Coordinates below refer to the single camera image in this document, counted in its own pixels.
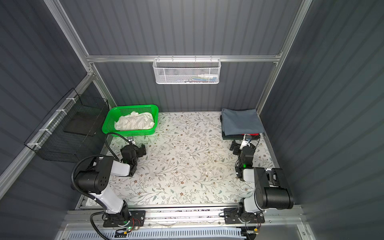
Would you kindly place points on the aluminium front rail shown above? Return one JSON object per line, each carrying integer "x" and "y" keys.
{"x": 210, "y": 215}

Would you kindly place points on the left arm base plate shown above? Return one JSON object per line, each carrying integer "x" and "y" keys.
{"x": 124, "y": 219}

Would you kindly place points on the white vented cable duct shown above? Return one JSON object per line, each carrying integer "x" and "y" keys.
{"x": 220, "y": 233}

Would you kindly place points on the white wire mesh basket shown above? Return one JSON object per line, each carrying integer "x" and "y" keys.
{"x": 185, "y": 73}

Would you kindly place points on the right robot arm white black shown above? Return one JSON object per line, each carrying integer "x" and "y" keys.
{"x": 271, "y": 190}

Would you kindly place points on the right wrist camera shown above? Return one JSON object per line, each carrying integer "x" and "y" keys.
{"x": 247, "y": 139}

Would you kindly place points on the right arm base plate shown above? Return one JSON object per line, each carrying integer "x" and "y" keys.
{"x": 233, "y": 216}

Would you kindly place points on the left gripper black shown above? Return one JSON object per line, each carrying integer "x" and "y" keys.
{"x": 139, "y": 150}

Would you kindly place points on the green plastic basket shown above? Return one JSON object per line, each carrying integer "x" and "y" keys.
{"x": 115, "y": 113}

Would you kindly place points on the floral table mat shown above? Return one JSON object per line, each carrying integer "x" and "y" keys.
{"x": 187, "y": 163}

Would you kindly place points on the white printed t-shirt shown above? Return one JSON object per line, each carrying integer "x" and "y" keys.
{"x": 135, "y": 121}

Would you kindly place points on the white bottle in basket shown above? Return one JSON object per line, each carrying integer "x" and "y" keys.
{"x": 208, "y": 76}

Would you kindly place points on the grey folded t-shirt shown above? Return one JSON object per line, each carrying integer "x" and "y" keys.
{"x": 241, "y": 122}

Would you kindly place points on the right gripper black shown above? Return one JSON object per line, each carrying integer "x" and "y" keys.
{"x": 237, "y": 147}

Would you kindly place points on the black wire side basket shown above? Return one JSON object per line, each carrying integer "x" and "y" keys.
{"x": 73, "y": 132}

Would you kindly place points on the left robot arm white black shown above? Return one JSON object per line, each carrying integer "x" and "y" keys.
{"x": 90, "y": 177}

